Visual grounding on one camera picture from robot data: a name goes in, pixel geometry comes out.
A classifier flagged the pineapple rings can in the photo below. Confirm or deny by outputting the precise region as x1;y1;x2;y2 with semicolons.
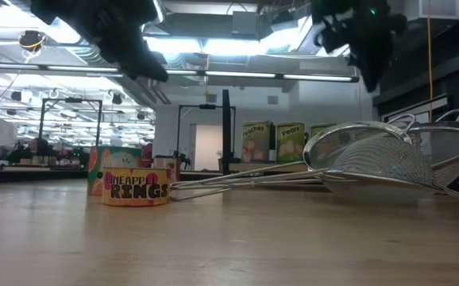
101;166;172;207

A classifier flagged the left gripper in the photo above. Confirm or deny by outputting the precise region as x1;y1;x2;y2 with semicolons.
30;0;170;83

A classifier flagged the small metal mesh strainer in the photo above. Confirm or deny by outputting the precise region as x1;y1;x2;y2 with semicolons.
167;137;459;206

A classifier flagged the black aluminium table frame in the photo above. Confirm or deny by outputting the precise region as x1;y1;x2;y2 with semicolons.
0;166;91;186

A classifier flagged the green pears can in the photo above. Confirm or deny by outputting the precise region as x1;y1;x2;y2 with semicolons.
275;122;306;164

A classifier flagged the black rig frame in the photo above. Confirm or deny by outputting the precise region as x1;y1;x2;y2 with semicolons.
38;97;103;140
176;103;237;160

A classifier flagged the mixed fruit can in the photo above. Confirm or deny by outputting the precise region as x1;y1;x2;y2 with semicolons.
87;145;143;196

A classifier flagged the green label can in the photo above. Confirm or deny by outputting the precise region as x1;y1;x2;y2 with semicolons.
309;122;337;140

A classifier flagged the peaches can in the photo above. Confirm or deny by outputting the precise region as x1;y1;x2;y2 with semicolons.
241;121;272;164

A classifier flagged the LED light bar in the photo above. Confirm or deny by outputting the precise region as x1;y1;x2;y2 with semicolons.
0;61;361;83

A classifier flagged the person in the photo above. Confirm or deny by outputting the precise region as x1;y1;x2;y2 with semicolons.
9;137;58;166

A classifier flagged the black cable reel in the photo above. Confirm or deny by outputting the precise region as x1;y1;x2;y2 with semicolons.
17;29;47;52

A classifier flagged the large metal mesh strainer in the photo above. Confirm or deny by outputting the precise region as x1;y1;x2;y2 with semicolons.
169;109;459;190

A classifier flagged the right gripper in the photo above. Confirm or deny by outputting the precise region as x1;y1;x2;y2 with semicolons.
311;0;409;93

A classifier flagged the medium metal mesh strainer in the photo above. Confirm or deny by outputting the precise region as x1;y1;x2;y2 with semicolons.
172;114;417;187

